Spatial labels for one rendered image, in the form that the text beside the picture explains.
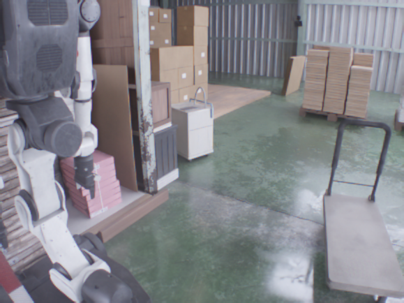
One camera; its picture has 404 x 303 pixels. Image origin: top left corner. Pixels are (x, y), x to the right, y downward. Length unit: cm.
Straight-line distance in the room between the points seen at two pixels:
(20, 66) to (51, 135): 21
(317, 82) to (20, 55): 441
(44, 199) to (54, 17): 70
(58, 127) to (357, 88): 437
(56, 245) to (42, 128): 58
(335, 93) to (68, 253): 431
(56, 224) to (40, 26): 81
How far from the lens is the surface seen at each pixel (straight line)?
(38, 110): 94
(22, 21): 85
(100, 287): 119
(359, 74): 474
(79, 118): 119
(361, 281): 153
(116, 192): 208
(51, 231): 131
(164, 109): 231
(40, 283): 155
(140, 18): 196
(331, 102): 482
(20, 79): 88
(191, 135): 278
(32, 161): 113
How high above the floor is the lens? 122
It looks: 23 degrees down
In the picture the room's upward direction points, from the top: straight up
